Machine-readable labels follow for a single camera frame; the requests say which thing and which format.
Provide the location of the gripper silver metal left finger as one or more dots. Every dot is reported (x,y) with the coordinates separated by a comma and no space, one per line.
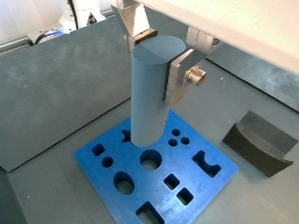
(134,22)

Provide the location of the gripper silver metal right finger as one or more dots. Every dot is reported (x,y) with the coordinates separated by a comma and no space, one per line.
(186,67)

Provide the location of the grey-blue oval peg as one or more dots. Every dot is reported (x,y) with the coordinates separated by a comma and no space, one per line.
(152,60)

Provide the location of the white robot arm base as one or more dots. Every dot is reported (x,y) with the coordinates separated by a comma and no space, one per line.
(81,13)

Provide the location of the grey upright panel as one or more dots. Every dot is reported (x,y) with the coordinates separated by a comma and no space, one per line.
(57,86)

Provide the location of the dark grey curved block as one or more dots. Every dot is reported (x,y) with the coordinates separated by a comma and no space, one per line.
(261,143)

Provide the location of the blue shape-sorting board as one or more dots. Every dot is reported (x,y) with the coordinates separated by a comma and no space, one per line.
(166,181)

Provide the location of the aluminium frame rail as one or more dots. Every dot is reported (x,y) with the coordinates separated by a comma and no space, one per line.
(14,44)

